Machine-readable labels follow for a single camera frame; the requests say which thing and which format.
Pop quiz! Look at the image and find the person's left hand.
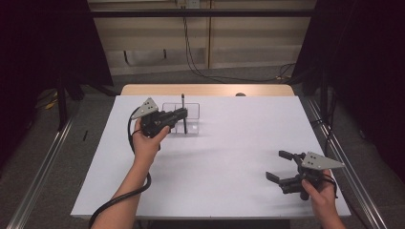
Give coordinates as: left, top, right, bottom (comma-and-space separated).
131, 118, 171, 164

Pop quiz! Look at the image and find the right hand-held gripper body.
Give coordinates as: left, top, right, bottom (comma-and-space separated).
279, 151, 346, 201

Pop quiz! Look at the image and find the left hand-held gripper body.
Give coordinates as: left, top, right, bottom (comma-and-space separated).
130, 97, 176, 139

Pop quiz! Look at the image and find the person's right hand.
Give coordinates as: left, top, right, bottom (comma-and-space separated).
300, 169, 339, 221

